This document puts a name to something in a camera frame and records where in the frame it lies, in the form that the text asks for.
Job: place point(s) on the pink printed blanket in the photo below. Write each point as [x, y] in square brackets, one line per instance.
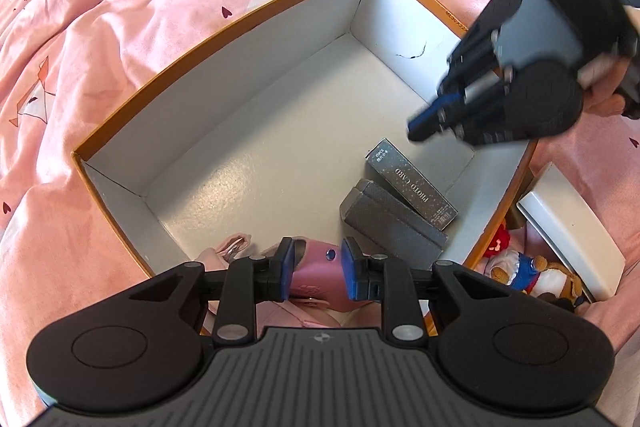
[100, 57]

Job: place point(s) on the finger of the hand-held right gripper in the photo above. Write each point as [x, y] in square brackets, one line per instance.
[470, 62]
[430, 119]

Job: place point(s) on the dark speckled card box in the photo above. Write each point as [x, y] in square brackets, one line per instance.
[410, 184]

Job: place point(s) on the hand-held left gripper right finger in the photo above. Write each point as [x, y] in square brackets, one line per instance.
[352, 272]

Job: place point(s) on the white long box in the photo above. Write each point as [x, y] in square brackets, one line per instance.
[570, 227]

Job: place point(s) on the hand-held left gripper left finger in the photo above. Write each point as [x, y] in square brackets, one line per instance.
[286, 267]

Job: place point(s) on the person's right hand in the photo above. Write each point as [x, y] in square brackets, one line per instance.
[605, 84]

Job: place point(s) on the pink plush toy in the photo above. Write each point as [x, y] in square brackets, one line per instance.
[210, 257]

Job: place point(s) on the pink wallet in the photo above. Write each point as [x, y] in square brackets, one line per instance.
[317, 272]

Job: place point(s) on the grey textured box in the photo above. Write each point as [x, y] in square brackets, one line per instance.
[390, 222]

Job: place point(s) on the orange crochet ball red flower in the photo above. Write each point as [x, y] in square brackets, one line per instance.
[500, 239]

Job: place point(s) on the orange cardboard box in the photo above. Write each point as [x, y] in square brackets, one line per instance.
[250, 147]

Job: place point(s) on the white duck plush blue shirt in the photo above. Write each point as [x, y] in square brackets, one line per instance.
[522, 271]

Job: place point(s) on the brown bear plush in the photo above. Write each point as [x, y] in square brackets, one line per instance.
[562, 282]

